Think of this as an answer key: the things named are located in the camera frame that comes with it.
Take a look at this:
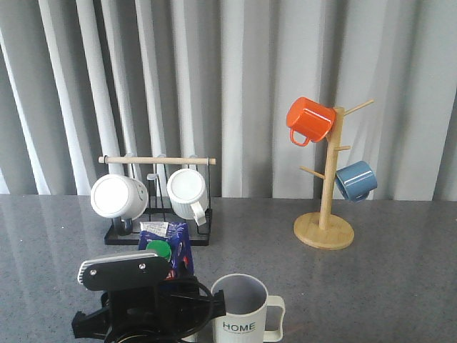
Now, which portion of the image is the white ribbed mug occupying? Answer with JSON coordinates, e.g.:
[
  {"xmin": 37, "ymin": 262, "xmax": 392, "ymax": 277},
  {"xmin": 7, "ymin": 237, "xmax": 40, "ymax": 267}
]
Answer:
[{"xmin": 167, "ymin": 169, "xmax": 209, "ymax": 226}]

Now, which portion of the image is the black wire mug rack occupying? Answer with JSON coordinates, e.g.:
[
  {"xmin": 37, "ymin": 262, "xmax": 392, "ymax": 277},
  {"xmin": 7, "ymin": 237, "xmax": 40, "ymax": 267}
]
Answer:
[{"xmin": 99, "ymin": 154, "xmax": 217, "ymax": 246}]

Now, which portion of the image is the orange enamel mug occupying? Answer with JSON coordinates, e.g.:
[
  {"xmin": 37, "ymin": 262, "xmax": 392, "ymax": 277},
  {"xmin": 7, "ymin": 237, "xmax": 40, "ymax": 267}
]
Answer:
[{"xmin": 286, "ymin": 97, "xmax": 336, "ymax": 146}]

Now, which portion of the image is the blue white milk carton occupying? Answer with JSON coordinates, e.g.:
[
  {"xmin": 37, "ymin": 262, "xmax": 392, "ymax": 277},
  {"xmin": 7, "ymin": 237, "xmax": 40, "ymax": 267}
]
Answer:
[{"xmin": 139, "ymin": 222, "xmax": 194, "ymax": 279}]

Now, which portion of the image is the white smiley mug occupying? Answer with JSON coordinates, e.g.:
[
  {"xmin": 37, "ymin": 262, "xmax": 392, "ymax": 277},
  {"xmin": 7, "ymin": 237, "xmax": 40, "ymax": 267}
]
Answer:
[{"xmin": 90, "ymin": 174, "xmax": 149, "ymax": 236}]

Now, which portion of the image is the white HOME mug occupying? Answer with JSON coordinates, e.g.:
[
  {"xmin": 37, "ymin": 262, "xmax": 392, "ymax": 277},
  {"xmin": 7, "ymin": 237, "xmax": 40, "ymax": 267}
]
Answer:
[{"xmin": 211, "ymin": 273, "xmax": 286, "ymax": 342}]

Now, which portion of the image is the wooden mug tree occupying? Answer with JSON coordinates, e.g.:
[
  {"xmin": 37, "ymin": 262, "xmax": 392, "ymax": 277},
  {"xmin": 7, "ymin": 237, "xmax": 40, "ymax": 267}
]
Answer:
[{"xmin": 293, "ymin": 99, "xmax": 374, "ymax": 250}]

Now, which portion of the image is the grey pleated curtain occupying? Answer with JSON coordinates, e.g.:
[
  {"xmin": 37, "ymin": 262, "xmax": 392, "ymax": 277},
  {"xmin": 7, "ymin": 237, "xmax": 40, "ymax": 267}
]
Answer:
[{"xmin": 1, "ymin": 1, "xmax": 456, "ymax": 201}]

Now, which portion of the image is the blue enamel mug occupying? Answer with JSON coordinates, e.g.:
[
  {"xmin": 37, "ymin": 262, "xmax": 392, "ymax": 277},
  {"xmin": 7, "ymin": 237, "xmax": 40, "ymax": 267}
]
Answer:
[{"xmin": 335, "ymin": 161, "xmax": 378, "ymax": 202}]

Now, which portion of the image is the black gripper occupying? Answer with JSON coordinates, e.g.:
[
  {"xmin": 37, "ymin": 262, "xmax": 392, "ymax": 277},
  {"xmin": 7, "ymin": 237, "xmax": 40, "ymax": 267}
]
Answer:
[{"xmin": 71, "ymin": 250, "xmax": 226, "ymax": 342}]

